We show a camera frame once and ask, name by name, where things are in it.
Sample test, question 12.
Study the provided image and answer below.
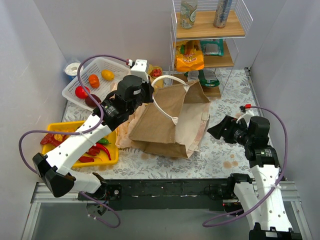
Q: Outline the floral table mat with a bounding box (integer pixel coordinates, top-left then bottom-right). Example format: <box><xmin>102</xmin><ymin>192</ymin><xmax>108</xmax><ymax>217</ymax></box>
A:
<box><xmin>75</xmin><ymin>68</ymin><xmax>256</xmax><ymax>179</ymax></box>

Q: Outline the green chili pepper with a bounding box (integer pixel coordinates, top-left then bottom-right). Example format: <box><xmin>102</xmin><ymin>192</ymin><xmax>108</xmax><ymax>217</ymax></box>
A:
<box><xmin>97</xmin><ymin>138</ymin><xmax>110</xmax><ymax>145</ymax></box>

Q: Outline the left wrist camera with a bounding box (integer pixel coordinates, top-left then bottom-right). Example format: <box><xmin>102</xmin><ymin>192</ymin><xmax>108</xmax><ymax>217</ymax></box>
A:
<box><xmin>127</xmin><ymin>59</ymin><xmax>149</xmax><ymax>83</ymax></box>

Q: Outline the small orange pumpkin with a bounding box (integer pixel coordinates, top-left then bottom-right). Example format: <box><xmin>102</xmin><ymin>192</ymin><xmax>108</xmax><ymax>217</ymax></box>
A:
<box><xmin>88</xmin><ymin>74</ymin><xmax>100</xmax><ymax>89</ymax></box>

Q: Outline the yellow vegetable tray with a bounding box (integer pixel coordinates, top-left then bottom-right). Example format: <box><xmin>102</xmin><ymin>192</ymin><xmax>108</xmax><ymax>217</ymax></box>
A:
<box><xmin>40</xmin><ymin>120</ymin><xmax>119</xmax><ymax>169</ymax></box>

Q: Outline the orange mango gummy packet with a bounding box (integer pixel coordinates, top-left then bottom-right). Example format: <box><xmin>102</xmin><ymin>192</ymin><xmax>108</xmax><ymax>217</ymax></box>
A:
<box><xmin>174</xmin><ymin>40</ymin><xmax>205</xmax><ymax>72</ymax></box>

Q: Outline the white wire shelf rack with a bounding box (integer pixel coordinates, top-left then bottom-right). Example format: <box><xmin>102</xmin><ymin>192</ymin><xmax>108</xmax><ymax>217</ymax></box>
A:
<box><xmin>168</xmin><ymin>0</ymin><xmax>253</xmax><ymax>98</ymax></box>

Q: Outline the green white snack packet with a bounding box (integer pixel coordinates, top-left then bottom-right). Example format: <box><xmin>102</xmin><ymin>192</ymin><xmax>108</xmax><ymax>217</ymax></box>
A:
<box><xmin>184</xmin><ymin>70</ymin><xmax>220</xmax><ymax>88</ymax></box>

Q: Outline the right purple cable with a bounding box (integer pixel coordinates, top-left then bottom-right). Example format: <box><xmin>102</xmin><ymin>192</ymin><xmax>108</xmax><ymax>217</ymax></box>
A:
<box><xmin>202</xmin><ymin>104</ymin><xmax>288</xmax><ymax>228</ymax></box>

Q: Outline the yellow mango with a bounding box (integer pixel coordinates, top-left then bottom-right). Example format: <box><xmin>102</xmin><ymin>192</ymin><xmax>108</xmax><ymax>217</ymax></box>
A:
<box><xmin>101</xmin><ymin>69</ymin><xmax>115</xmax><ymax>81</ymax></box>

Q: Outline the clear glass bottle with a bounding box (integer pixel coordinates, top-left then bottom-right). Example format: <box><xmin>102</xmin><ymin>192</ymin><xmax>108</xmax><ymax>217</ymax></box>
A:
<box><xmin>179</xmin><ymin>0</ymin><xmax>198</xmax><ymax>29</ymax></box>

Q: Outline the brown burlap tote bag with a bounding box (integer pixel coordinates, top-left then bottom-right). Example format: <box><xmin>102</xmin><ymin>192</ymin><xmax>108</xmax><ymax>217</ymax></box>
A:
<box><xmin>129</xmin><ymin>75</ymin><xmax>211</xmax><ymax>159</ymax></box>

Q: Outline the peach plastic grocery bag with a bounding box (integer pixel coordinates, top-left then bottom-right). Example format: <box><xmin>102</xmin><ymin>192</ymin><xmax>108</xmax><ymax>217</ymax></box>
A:
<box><xmin>109</xmin><ymin>82</ymin><xmax>156</xmax><ymax>150</ymax></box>

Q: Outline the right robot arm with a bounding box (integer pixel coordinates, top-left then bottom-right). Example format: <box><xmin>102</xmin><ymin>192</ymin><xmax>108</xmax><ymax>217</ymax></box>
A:
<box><xmin>207</xmin><ymin>115</ymin><xmax>303</xmax><ymax>240</ymax></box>

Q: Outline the teal snack packet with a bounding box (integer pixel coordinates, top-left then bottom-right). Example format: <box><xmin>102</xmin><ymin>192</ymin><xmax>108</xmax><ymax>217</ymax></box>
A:
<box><xmin>200</xmin><ymin>38</ymin><xmax>224</xmax><ymax>57</ymax></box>

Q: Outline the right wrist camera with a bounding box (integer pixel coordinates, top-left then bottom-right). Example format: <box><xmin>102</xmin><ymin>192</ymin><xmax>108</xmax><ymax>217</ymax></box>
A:
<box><xmin>236</xmin><ymin>104</ymin><xmax>259</xmax><ymax>126</ymax></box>

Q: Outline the red toy lobster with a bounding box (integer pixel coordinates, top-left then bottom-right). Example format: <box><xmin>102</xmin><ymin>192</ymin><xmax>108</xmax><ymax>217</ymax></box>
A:
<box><xmin>40</xmin><ymin>133</ymin><xmax>68</xmax><ymax>147</ymax></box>

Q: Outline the white tape roll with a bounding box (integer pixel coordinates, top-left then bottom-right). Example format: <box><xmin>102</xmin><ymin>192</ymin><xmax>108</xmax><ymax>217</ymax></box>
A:
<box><xmin>63</xmin><ymin>62</ymin><xmax>81</xmax><ymax>81</ymax></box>

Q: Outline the dark red plum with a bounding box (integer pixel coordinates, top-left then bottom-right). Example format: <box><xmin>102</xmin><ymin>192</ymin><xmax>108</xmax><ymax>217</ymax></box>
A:
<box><xmin>85</xmin><ymin>94</ymin><xmax>102</xmax><ymax>108</ymax></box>

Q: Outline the silver drink can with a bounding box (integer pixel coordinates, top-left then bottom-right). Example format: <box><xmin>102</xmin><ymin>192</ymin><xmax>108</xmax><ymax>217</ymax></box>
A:
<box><xmin>213</xmin><ymin>0</ymin><xmax>233</xmax><ymax>28</ymax></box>

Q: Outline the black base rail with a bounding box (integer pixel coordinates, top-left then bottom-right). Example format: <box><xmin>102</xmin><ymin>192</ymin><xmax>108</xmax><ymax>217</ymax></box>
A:
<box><xmin>32</xmin><ymin>174</ymin><xmax>301</xmax><ymax>213</ymax></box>

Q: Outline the white plastic basket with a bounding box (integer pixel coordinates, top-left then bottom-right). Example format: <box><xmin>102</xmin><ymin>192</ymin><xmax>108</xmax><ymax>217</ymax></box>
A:
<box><xmin>62</xmin><ymin>57</ymin><xmax>130</xmax><ymax>111</ymax></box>

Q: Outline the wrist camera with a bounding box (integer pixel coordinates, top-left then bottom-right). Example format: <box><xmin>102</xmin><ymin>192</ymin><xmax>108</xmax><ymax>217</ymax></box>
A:
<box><xmin>236</xmin><ymin>104</ymin><xmax>259</xmax><ymax>126</ymax></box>
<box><xmin>127</xmin><ymin>59</ymin><xmax>149</xmax><ymax>83</ymax></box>

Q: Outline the red chili pepper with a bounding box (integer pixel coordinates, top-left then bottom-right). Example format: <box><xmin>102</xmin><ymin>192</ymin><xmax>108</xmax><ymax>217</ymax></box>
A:
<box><xmin>86</xmin><ymin>143</ymin><xmax>112</xmax><ymax>161</ymax></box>

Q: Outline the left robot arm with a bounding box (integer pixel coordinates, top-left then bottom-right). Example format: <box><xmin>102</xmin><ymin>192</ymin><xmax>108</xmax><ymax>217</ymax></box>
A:
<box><xmin>32</xmin><ymin>74</ymin><xmax>154</xmax><ymax>199</ymax></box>

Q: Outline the yellow bread tray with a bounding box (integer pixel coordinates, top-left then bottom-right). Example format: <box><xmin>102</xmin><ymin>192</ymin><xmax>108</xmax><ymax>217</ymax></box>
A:
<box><xmin>147</xmin><ymin>64</ymin><xmax>164</xmax><ymax>88</ymax></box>

